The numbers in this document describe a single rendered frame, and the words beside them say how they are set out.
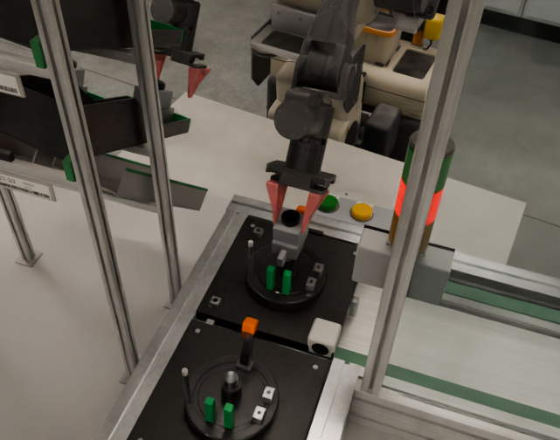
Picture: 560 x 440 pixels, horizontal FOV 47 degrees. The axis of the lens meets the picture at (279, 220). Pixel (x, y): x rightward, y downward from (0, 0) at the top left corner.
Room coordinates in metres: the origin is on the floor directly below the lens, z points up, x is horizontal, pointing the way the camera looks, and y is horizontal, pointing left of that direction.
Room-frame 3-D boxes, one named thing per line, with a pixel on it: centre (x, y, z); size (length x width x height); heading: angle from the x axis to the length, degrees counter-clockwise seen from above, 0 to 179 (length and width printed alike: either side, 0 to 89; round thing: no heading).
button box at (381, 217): (0.91, -0.16, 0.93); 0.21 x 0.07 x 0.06; 73
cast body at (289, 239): (0.73, -0.02, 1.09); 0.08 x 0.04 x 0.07; 162
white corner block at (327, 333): (0.61, -0.08, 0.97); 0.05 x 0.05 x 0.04; 73
